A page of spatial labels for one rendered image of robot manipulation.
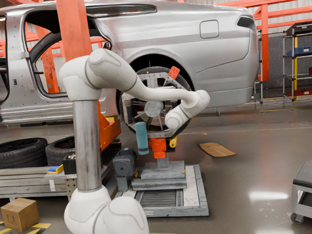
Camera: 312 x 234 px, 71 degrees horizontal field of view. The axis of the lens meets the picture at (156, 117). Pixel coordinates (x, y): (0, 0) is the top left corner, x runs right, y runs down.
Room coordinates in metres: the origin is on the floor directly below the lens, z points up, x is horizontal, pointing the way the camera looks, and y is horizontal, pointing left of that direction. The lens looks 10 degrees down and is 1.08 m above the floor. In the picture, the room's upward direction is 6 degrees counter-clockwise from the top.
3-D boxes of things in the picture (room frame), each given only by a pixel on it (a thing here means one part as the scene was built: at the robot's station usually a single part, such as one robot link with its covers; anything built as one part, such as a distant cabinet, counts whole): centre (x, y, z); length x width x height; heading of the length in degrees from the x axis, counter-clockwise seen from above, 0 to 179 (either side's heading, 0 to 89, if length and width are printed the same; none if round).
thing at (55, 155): (2.28, 0.85, 0.39); 0.66 x 0.66 x 0.24
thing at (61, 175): (1.59, 0.65, 0.44); 0.43 x 0.17 x 0.03; 83
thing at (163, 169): (2.00, -0.02, 0.32); 0.40 x 0.30 x 0.28; 83
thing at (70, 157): (1.59, 0.61, 0.51); 0.20 x 0.14 x 0.13; 92
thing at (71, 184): (1.59, 0.68, 0.21); 0.10 x 0.10 x 0.42; 83
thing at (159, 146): (1.87, -0.01, 0.48); 0.16 x 0.12 x 0.17; 173
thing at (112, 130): (2.13, 0.51, 0.69); 0.52 x 0.17 x 0.35; 173
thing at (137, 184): (2.01, 0.01, 0.13); 0.50 x 0.36 x 0.10; 83
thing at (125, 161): (2.05, 0.32, 0.26); 0.42 x 0.18 x 0.35; 173
